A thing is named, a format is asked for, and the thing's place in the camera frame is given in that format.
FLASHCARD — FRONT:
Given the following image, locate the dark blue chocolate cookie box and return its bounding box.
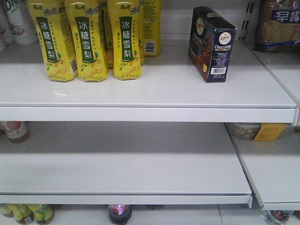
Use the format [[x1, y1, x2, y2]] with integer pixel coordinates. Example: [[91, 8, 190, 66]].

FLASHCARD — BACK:
[[188, 7, 236, 83]]

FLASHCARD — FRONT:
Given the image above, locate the white store shelving unit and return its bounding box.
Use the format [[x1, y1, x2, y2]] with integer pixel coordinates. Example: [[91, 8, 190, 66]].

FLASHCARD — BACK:
[[0, 0, 300, 225]]

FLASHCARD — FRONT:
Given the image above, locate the yellow pear drink bottle right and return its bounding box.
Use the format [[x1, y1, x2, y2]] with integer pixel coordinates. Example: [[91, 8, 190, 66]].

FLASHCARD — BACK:
[[107, 0, 142, 81]]

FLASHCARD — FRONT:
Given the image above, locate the yellow pear drink bottle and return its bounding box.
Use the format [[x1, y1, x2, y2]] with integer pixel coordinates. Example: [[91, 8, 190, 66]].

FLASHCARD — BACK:
[[143, 0, 162, 57], [107, 0, 142, 81], [64, 0, 108, 83], [27, 0, 77, 82]]

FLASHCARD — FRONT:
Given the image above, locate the yellow pear drink bottle rear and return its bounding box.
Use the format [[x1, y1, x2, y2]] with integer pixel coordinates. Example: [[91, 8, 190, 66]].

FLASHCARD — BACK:
[[143, 0, 162, 57]]

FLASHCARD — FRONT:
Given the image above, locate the clear cookie tub yellow label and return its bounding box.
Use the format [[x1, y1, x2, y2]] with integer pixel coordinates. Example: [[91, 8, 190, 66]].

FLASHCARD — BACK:
[[225, 122, 294, 141]]

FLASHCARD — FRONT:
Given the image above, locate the cola bottle red label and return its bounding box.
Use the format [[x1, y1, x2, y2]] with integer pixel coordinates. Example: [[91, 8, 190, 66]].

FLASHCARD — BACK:
[[108, 204, 132, 225]]

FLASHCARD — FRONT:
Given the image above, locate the yellow pear drink bottle middle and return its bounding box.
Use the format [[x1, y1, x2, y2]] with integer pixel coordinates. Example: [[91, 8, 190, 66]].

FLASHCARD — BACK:
[[64, 0, 108, 83]]

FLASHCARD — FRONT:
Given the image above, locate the peach drink bottle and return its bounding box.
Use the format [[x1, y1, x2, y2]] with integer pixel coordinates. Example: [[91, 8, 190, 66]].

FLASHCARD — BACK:
[[0, 121, 30, 143]]

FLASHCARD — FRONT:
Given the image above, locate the yellow pear drink bottle left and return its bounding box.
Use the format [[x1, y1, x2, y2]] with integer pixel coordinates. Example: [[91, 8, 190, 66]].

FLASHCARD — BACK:
[[27, 0, 77, 82]]

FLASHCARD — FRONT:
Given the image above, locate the green tea bottle bottom shelf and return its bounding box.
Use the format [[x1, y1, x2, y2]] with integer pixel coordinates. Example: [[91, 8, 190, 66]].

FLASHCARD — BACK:
[[27, 204, 54, 225]]

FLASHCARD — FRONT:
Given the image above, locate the white yogurt drink bottle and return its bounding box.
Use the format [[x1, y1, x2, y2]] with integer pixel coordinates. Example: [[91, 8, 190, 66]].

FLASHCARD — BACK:
[[1, 0, 38, 45]]

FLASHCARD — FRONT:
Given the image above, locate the blue breakfast biscuit pack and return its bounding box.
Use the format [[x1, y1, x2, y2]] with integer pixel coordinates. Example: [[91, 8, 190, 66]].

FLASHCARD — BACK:
[[255, 0, 300, 52]]

